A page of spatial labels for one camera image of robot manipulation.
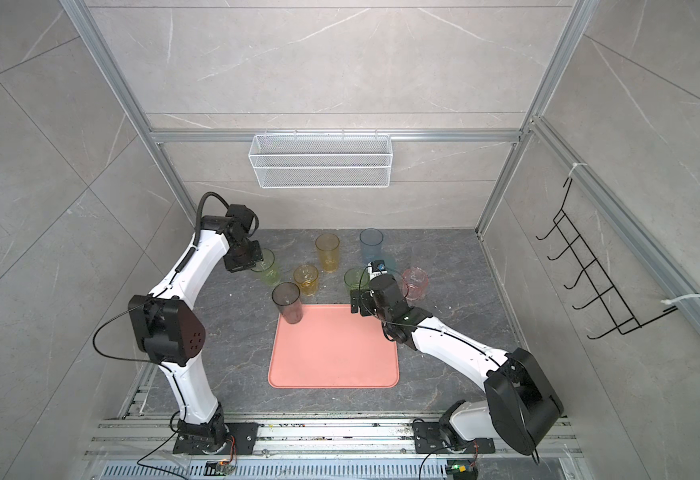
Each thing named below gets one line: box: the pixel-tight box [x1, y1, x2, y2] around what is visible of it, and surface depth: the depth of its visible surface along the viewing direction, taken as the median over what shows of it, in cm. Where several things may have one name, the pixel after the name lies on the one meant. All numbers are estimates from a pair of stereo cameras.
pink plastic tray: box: [268, 304, 400, 388], surface depth 87 cm
